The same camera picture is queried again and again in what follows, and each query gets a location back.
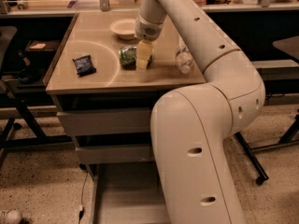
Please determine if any clear plastic water bottle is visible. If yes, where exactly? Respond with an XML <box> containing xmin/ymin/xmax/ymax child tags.
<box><xmin>175</xmin><ymin>38</ymin><xmax>193</xmax><ymax>74</ymax></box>

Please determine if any middle grey drawer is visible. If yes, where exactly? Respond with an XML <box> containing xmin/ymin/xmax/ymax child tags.
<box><xmin>76</xmin><ymin>144</ymin><xmax>153</xmax><ymax>164</ymax></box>

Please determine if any white ball on floor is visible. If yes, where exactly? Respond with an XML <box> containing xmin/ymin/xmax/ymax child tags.
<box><xmin>0</xmin><ymin>210</ymin><xmax>22</xmax><ymax>224</ymax></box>

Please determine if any white cable on floor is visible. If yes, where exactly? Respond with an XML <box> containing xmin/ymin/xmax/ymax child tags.
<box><xmin>78</xmin><ymin>171</ymin><xmax>90</xmax><ymax>224</ymax></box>

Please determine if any grey drawer cabinet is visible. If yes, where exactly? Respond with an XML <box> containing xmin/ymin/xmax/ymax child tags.
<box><xmin>45</xmin><ymin>9</ymin><xmax>204</xmax><ymax>176</ymax></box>

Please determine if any top grey drawer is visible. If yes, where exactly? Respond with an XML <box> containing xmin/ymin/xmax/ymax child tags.
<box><xmin>57</xmin><ymin>108</ymin><xmax>151</xmax><ymax>136</ymax></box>

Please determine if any open bottom grey drawer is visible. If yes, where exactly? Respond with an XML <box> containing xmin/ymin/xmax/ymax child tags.
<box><xmin>89</xmin><ymin>161</ymin><xmax>171</xmax><ymax>224</ymax></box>

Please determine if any white paper bowl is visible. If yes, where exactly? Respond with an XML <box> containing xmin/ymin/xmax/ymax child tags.
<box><xmin>110</xmin><ymin>19</ymin><xmax>135</xmax><ymax>40</ymax></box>

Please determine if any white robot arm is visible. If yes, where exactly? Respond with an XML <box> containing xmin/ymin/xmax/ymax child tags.
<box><xmin>135</xmin><ymin>0</ymin><xmax>265</xmax><ymax>224</ymax></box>

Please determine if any dark blue snack packet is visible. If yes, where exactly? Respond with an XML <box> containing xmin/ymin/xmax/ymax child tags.
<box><xmin>73</xmin><ymin>55</ymin><xmax>96</xmax><ymax>77</ymax></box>

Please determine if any black wheeled stand leg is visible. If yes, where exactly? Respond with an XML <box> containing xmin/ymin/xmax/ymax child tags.
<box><xmin>235</xmin><ymin>110</ymin><xmax>299</xmax><ymax>186</ymax></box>

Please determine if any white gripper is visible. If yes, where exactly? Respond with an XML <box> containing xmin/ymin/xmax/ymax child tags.
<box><xmin>135</xmin><ymin>13</ymin><xmax>164</xmax><ymax>70</ymax></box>

